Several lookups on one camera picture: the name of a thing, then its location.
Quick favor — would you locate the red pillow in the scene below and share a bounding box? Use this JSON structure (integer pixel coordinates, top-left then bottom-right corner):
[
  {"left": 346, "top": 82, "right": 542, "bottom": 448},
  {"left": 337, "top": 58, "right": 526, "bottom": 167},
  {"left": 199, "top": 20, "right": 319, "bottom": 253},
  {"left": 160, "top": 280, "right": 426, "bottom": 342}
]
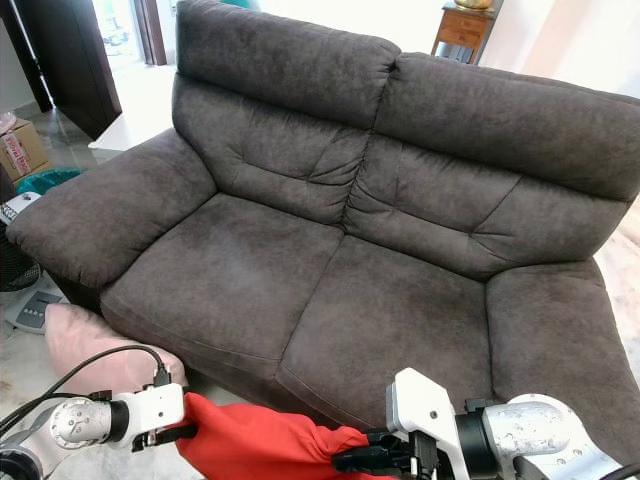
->
[{"left": 175, "top": 392, "right": 371, "bottom": 480}]

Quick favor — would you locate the pink pillow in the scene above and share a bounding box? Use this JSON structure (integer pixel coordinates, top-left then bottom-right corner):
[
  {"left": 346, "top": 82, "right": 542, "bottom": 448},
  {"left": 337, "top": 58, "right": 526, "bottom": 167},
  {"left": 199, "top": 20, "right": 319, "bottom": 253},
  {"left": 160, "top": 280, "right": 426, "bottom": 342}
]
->
[{"left": 43, "top": 303, "right": 189, "bottom": 396}]

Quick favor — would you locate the grey-brown two-seat sofa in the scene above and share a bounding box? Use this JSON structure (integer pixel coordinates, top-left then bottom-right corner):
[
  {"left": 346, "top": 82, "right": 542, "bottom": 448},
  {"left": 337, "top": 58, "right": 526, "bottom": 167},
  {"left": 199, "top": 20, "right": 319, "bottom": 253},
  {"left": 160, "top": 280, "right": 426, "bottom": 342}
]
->
[{"left": 5, "top": 0, "right": 640, "bottom": 466}]

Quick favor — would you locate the black and white fan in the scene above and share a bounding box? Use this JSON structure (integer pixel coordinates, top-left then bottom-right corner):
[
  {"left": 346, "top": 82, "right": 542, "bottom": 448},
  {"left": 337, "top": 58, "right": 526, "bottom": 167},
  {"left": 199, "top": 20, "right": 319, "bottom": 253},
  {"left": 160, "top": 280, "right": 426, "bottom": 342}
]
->
[{"left": 0, "top": 190, "right": 71, "bottom": 333}]

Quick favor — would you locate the teal plastic basket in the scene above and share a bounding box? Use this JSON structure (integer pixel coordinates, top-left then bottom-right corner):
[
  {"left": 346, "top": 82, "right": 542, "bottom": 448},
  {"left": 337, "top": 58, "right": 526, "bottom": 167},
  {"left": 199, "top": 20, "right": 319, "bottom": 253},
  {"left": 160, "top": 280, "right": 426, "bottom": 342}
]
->
[{"left": 15, "top": 167, "right": 83, "bottom": 196}]

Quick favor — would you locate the brown cardboard box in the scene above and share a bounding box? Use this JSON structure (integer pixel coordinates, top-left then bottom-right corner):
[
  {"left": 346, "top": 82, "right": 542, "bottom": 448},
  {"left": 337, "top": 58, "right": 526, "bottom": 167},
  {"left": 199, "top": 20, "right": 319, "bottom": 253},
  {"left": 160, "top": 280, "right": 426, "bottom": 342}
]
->
[{"left": 0, "top": 118, "right": 51, "bottom": 181}]

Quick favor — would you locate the white table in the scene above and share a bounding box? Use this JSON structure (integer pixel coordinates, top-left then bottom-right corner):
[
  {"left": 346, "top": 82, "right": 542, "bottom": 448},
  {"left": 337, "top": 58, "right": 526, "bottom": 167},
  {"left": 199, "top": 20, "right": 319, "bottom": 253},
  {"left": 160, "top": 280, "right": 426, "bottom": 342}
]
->
[{"left": 90, "top": 65, "right": 181, "bottom": 151}]

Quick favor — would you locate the dark wooden door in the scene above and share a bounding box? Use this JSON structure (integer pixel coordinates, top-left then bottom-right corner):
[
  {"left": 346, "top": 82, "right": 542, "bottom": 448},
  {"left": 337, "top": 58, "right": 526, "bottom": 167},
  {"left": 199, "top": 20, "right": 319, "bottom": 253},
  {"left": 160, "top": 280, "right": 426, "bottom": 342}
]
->
[{"left": 0, "top": 0, "right": 123, "bottom": 141}]

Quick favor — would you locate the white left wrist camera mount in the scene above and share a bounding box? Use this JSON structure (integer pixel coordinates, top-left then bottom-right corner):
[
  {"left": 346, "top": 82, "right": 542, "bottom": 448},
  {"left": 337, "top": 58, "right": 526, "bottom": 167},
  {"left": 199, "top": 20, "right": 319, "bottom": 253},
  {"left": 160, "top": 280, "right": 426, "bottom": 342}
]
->
[{"left": 110, "top": 383, "right": 186, "bottom": 448}]

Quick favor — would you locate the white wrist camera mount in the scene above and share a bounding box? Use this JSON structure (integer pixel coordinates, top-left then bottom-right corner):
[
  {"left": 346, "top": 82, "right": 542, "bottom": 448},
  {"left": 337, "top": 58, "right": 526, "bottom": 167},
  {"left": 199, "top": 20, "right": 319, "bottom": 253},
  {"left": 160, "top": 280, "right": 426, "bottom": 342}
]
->
[
  {"left": 385, "top": 367, "right": 466, "bottom": 480},
  {"left": 110, "top": 383, "right": 186, "bottom": 448}
]

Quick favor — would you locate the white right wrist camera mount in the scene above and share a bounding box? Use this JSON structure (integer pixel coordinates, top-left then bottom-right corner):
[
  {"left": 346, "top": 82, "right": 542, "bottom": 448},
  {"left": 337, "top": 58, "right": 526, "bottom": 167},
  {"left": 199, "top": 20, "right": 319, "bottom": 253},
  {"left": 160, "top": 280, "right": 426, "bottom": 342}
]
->
[{"left": 385, "top": 367, "right": 466, "bottom": 480}]

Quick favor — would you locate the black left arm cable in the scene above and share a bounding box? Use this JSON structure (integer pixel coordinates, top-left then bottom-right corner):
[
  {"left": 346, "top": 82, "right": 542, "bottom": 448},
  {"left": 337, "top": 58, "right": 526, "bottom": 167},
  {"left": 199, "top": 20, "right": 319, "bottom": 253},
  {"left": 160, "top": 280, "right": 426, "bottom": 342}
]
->
[{"left": 0, "top": 345, "right": 171, "bottom": 441}]

